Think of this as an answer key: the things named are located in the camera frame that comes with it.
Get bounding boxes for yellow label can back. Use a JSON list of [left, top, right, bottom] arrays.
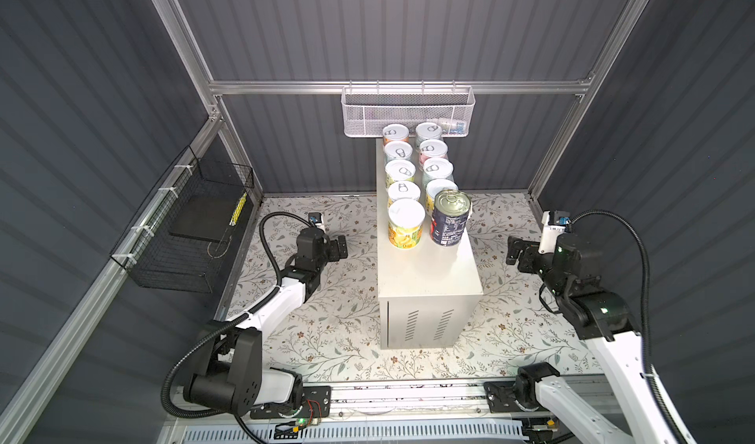
[[389, 199, 426, 249]]

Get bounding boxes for yellow green label can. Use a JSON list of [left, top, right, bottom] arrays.
[[385, 160, 416, 188]]

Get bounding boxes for dark olive can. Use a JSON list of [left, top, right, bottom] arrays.
[[431, 190, 472, 247]]

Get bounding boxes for light blue label can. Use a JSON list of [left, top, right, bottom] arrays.
[[383, 141, 413, 163]]

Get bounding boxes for orange label can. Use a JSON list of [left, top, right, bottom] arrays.
[[381, 123, 410, 145]]

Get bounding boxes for white label can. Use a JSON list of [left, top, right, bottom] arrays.
[[423, 157, 454, 186]]

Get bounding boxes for pink label can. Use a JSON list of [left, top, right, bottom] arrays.
[[419, 139, 448, 166]]

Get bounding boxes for teal label can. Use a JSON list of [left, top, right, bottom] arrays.
[[415, 122, 444, 146]]

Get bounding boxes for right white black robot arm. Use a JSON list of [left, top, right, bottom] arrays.
[[484, 209, 694, 443]]

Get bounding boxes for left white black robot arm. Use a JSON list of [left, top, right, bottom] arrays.
[[160, 211, 348, 443]]

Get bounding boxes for white metal cabinet counter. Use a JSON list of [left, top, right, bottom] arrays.
[[375, 139, 483, 350]]

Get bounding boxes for floral table mat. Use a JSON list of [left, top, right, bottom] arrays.
[[261, 193, 600, 382]]

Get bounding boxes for black pad in basket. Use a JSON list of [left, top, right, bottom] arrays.
[[168, 195, 239, 243]]

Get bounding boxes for small bottle in basket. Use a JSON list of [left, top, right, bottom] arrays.
[[440, 119, 468, 136]]

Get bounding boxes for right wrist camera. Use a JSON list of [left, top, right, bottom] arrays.
[[538, 210, 570, 254]]

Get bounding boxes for white wire mesh basket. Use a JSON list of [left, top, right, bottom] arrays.
[[340, 84, 476, 138]]

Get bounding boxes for black wire basket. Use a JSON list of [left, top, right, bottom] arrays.
[[111, 149, 255, 294]]

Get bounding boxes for aluminium mounting rail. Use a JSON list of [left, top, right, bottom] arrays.
[[245, 377, 554, 420]]

